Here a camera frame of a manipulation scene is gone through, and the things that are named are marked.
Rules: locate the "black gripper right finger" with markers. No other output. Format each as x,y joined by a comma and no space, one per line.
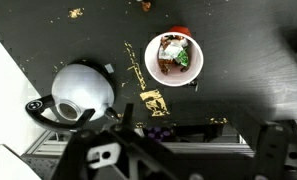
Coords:
274,150

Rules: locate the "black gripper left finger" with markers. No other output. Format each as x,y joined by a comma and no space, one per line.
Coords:
98,146

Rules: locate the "red plastic cup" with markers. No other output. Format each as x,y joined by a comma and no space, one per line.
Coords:
174,79

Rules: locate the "purple object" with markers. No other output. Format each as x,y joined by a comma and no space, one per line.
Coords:
158,133

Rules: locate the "long gold foil streak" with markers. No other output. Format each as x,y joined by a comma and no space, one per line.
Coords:
135,65

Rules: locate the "small gold foil scrap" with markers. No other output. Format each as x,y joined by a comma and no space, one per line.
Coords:
75,12

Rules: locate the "aluminium rail frame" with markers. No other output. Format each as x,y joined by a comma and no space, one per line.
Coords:
204,148

